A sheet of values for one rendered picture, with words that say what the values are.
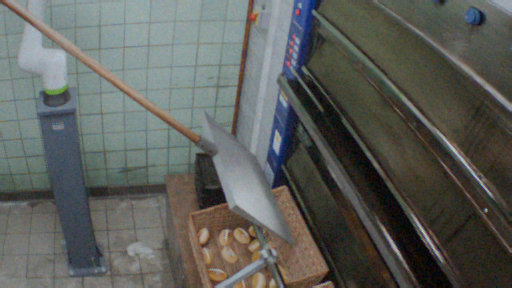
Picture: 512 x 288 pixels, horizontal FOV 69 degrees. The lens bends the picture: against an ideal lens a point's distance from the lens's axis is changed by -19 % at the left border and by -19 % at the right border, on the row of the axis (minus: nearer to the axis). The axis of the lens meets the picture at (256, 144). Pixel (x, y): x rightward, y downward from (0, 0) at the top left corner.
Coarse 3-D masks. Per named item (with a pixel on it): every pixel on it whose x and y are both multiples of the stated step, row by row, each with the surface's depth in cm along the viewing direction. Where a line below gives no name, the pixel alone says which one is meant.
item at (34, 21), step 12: (0, 0) 102; (12, 0) 104; (24, 12) 107; (36, 24) 110; (48, 36) 114; (60, 36) 116; (72, 48) 119; (84, 60) 123; (96, 72) 126; (108, 72) 128; (120, 84) 132; (132, 96) 135; (144, 96) 138; (156, 108) 141; (168, 120) 145; (180, 132) 149; (192, 132) 151
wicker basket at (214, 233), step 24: (288, 192) 214; (192, 216) 211; (240, 216) 221; (288, 216) 211; (192, 240) 210; (216, 240) 218; (312, 240) 190; (216, 264) 205; (240, 264) 207; (288, 264) 203; (312, 264) 187
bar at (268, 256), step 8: (256, 224) 149; (256, 232) 147; (264, 232) 147; (264, 240) 144; (264, 248) 141; (264, 256) 138; (272, 256) 138; (256, 264) 141; (264, 264) 141; (272, 264) 136; (240, 272) 143; (248, 272) 142; (272, 272) 134; (280, 272) 133; (232, 280) 143; (240, 280) 144; (280, 280) 130
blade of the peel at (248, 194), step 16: (208, 128) 170; (224, 128) 189; (224, 144) 179; (240, 144) 196; (224, 160) 166; (240, 160) 181; (256, 160) 198; (224, 176) 149; (240, 176) 167; (256, 176) 182; (224, 192) 145; (240, 192) 156; (256, 192) 169; (272, 192) 184; (240, 208) 140; (256, 208) 157; (272, 208) 170; (272, 224) 158; (288, 240) 158
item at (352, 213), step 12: (300, 132) 202; (312, 144) 191; (324, 168) 181; (336, 180) 173; (336, 192) 172; (348, 204) 163; (348, 216) 163; (360, 228) 154; (372, 240) 148; (372, 252) 146; (384, 264) 139; (384, 276) 138
